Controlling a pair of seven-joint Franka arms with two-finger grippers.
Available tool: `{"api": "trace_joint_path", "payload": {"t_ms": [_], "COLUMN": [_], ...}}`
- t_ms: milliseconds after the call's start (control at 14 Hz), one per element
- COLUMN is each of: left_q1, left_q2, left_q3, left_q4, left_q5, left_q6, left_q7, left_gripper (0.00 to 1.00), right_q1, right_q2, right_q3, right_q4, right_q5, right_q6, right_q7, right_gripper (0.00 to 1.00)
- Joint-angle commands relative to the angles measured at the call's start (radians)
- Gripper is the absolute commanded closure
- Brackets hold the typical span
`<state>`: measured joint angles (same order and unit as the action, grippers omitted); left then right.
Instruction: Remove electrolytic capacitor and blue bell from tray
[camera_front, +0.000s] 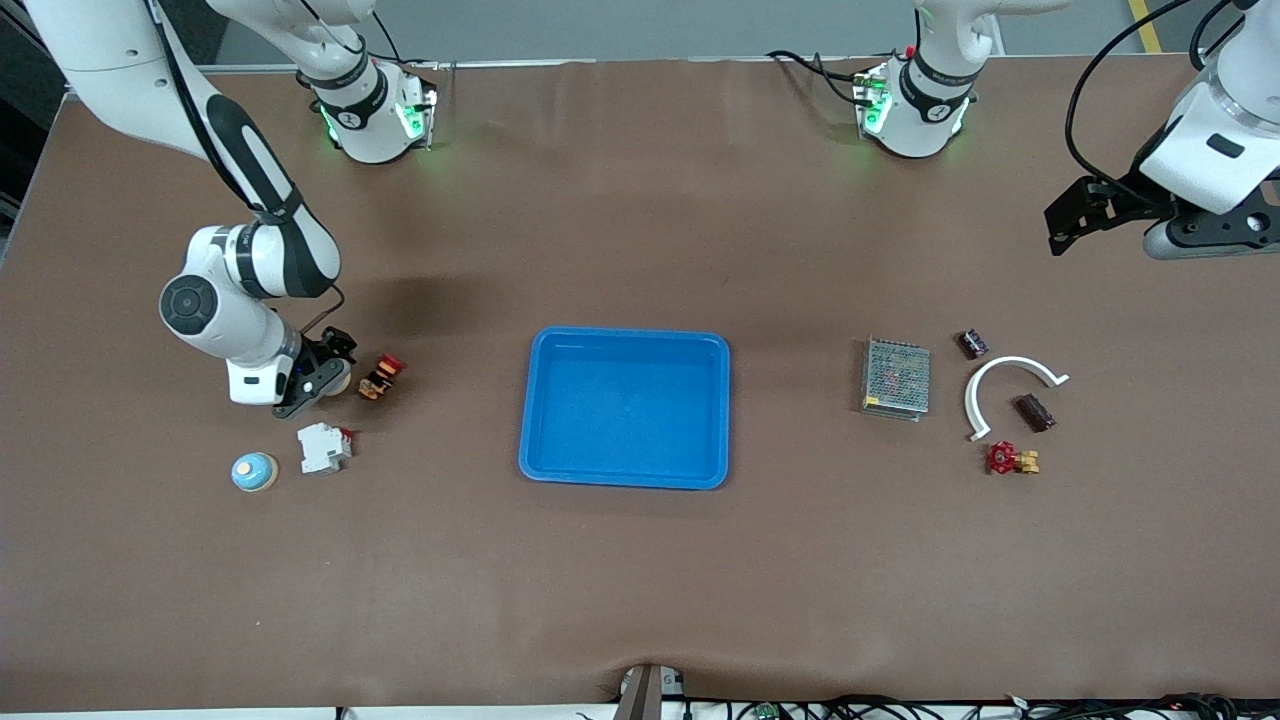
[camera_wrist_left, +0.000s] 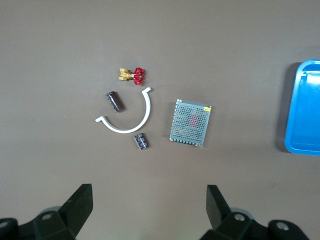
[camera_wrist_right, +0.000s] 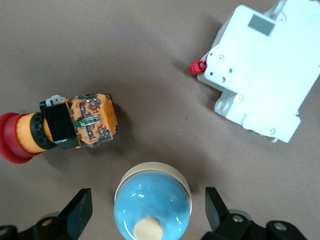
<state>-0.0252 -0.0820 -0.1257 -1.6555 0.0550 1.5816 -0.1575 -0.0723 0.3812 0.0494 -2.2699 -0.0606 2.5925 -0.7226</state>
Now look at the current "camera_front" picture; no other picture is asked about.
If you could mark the light blue desk bell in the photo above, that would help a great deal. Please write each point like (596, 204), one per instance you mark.
(255, 472)
(343, 385)

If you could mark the short dark capacitor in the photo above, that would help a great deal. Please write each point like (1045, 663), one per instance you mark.
(972, 345)

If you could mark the long brown capacitor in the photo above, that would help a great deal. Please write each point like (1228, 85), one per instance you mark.
(1034, 413)

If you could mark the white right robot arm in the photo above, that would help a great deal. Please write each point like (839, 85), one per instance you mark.
(100, 60)

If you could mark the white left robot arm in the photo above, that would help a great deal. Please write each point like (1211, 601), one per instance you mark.
(920, 110)

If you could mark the white circuit breaker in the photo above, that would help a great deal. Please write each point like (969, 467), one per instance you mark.
(322, 450)

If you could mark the white curved plastic clamp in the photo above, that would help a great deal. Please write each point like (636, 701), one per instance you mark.
(970, 405)

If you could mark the metal mesh power supply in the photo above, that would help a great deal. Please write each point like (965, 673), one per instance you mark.
(895, 380)

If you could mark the blue plastic tray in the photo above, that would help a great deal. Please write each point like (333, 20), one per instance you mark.
(630, 410)

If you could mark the grey table edge clamp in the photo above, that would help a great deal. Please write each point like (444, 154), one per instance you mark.
(645, 695)

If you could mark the red yellow push switch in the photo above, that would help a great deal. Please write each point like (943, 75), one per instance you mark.
(378, 380)

